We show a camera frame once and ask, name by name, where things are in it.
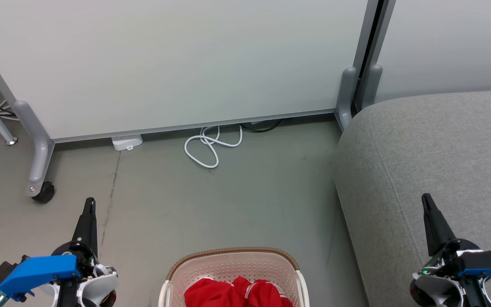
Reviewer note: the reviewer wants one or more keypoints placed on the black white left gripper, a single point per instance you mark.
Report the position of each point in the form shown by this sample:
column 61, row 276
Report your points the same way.
column 94, row 281

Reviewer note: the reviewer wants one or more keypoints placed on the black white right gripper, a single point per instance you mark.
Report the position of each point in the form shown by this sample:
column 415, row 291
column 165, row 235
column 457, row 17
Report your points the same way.
column 437, row 281

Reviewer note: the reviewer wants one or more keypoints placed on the red garment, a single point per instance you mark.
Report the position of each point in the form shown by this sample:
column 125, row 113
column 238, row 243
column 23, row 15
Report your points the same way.
column 237, row 293

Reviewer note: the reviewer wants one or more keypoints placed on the grey fabric sofa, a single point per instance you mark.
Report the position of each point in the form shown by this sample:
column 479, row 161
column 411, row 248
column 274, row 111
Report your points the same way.
column 433, row 170

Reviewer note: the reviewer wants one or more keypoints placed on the black caster wheel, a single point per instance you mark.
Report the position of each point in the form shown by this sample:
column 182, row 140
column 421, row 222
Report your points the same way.
column 45, row 192

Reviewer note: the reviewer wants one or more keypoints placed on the white power strip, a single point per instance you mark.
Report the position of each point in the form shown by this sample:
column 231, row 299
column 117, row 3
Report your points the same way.
column 126, row 142

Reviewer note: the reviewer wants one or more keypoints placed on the grey partition leg with caster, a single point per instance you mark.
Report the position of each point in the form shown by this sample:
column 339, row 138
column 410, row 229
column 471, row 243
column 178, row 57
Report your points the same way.
column 36, row 149

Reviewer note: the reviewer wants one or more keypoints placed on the cream perforated laundry basket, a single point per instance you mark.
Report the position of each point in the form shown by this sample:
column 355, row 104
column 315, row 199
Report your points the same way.
column 232, row 266

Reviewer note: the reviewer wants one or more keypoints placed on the grey partition foot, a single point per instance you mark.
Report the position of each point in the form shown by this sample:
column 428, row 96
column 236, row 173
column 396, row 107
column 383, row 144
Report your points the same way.
column 347, row 94
column 372, row 85

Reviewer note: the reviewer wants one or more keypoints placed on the large white partition panel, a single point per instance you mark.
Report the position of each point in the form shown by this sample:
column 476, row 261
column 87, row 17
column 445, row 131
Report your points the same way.
column 164, row 64

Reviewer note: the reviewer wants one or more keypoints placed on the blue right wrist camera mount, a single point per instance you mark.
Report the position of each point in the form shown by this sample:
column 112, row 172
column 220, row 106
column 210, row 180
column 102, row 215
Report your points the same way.
column 490, row 262

